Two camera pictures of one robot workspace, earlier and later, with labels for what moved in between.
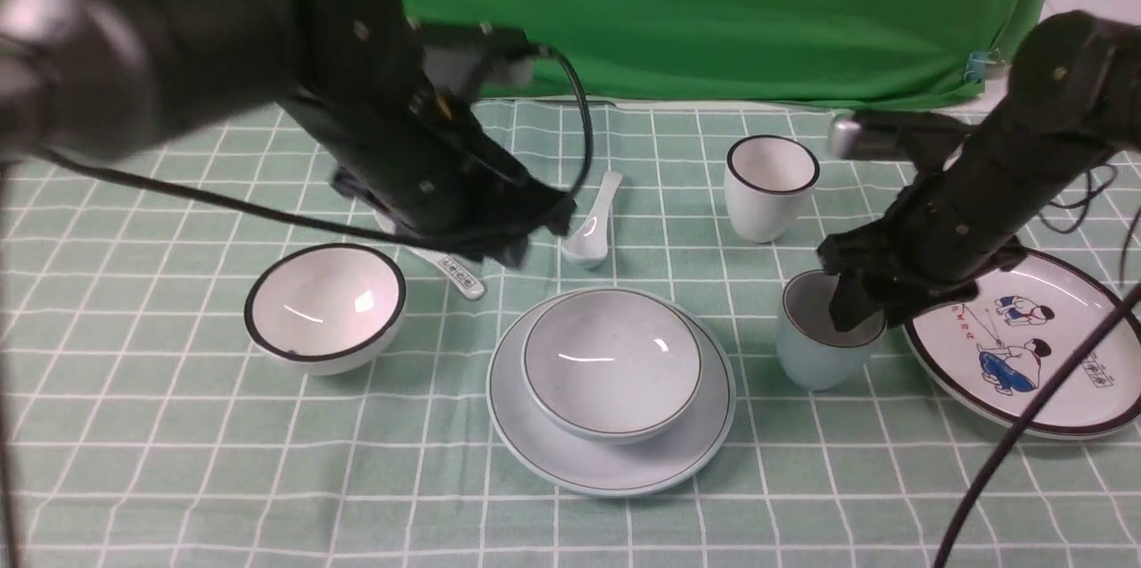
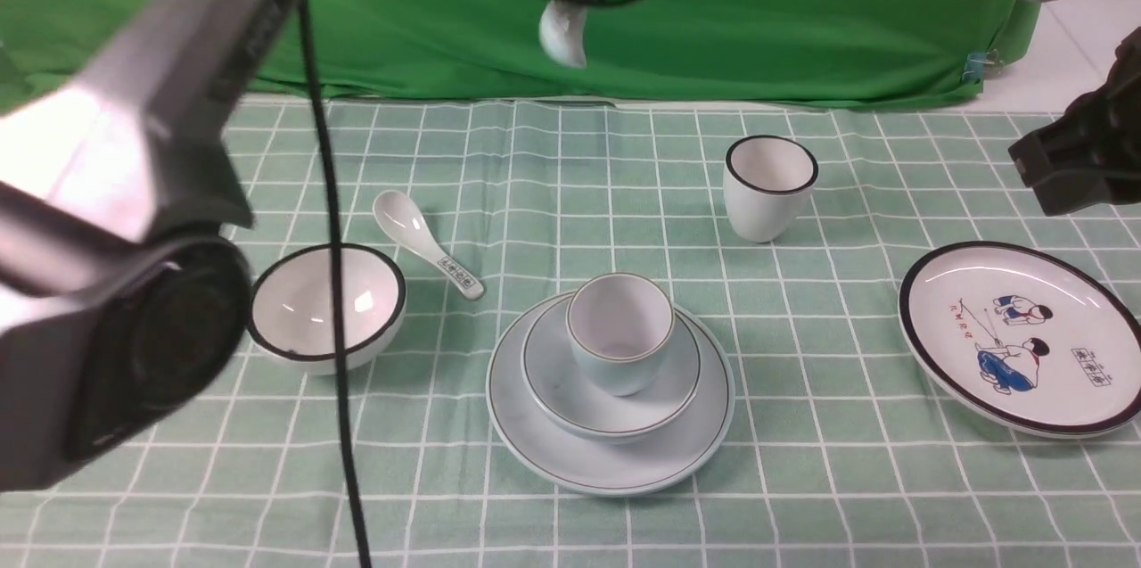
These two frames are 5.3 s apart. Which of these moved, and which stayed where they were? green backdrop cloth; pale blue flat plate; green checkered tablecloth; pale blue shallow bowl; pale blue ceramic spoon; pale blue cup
Moved: pale blue ceramic spoon; pale blue cup
Stayed: green checkered tablecloth; pale blue shallow bowl; pale blue flat plate; green backdrop cloth
